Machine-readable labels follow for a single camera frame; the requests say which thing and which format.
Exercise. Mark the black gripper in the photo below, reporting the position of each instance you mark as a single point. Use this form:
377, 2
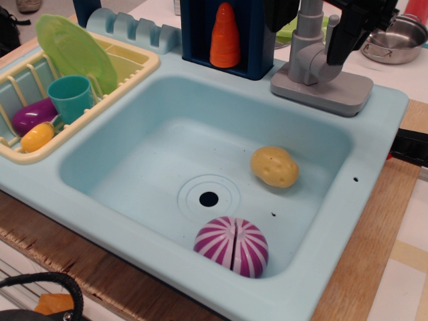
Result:
358, 20

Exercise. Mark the grey faucet lever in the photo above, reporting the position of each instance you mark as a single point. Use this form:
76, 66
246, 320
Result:
333, 22

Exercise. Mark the green tray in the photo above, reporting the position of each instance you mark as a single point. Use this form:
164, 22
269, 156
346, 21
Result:
287, 30

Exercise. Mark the grey toy faucet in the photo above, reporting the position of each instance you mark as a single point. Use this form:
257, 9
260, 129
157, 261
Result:
309, 80

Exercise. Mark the steel pot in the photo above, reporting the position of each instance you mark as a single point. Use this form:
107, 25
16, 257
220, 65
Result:
401, 43

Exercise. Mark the orange toy carrot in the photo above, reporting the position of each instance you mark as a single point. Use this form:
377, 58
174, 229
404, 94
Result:
225, 51

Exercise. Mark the dark blue holder box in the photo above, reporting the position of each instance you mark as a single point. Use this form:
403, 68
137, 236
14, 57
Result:
256, 40

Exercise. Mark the yellow toy potato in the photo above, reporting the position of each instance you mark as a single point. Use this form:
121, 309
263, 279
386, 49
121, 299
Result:
274, 166

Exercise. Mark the black clamp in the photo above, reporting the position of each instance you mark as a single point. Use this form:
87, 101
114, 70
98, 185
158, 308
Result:
410, 146

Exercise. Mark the light blue toy sink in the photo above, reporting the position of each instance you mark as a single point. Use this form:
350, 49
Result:
144, 176

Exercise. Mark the purple striped toy onion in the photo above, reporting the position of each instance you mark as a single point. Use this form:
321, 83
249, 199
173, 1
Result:
236, 244

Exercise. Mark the green toy plate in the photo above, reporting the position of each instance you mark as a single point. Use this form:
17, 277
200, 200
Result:
74, 51

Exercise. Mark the teal toy cup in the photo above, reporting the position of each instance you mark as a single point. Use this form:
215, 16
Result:
71, 96

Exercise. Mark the purple toy eggplant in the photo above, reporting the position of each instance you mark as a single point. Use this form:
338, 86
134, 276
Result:
30, 116

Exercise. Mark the shoe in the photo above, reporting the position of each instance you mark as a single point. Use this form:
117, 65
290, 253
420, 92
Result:
28, 6

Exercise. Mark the cream dish rack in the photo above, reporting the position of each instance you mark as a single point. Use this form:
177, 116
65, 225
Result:
25, 82

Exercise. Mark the yellow toy lemon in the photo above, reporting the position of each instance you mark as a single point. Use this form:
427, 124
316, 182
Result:
37, 137

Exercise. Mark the black bag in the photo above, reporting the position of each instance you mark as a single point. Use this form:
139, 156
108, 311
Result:
9, 31

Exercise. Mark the orange paper piece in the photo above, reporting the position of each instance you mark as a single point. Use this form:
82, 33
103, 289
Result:
54, 303

